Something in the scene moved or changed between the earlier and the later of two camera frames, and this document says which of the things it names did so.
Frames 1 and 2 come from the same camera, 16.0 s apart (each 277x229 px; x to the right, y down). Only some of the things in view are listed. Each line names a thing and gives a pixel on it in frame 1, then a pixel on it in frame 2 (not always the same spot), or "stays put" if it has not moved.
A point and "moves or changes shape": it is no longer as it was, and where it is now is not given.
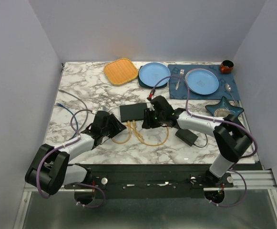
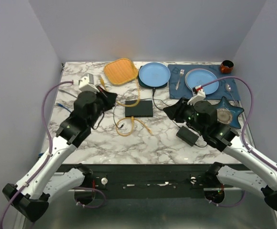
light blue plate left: [150, 73] stays put
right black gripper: [147, 122] -> [176, 109]
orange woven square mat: [120, 71] stays put
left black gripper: [118, 126] -> [110, 98]
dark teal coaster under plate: [141, 84] stays put
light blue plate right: [201, 81] stays put
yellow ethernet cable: [129, 137] -> [132, 120]
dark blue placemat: [228, 83] stays put
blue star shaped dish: [223, 109] stays put
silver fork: [182, 70] stays put
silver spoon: [228, 88] stays put
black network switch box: [132, 112] moves or changes shape
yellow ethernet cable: [144, 140] -> [138, 88]
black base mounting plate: [154, 181] stays put
